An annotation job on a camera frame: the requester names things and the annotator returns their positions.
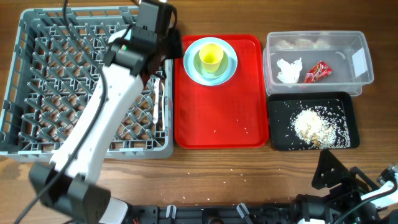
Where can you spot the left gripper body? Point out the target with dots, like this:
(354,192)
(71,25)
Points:
(172,46)

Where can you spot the white plastic fork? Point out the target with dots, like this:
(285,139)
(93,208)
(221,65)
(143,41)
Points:
(156,101)

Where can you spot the yellow plastic cup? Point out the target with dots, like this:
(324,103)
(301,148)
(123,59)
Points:
(211,56)

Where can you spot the white napkin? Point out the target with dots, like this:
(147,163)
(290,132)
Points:
(289,72)

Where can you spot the red snack wrapper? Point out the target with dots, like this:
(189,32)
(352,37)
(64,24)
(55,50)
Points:
(319,71)

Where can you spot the rice food scraps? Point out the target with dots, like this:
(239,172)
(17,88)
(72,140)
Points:
(318,127)

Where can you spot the light blue bowl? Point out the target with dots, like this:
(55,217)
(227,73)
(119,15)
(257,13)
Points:
(122,33)

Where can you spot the white plastic spoon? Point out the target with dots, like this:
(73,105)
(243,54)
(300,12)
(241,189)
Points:
(163,105)

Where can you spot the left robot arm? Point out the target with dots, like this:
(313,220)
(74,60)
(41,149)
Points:
(68,184)

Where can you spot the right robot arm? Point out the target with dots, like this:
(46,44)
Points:
(353,197)

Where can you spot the grey plastic dishwasher rack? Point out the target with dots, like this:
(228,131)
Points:
(53,75)

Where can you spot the black waste tray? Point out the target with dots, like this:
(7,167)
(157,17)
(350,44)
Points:
(282,106)

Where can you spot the clear plastic waste bin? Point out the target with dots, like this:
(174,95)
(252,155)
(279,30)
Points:
(345,52)

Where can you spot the light blue plate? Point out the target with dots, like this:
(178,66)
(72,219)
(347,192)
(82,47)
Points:
(195,47)

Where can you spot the light green small bowl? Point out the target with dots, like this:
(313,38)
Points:
(206,75)

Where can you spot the red plastic serving tray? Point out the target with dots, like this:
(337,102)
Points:
(230,115)

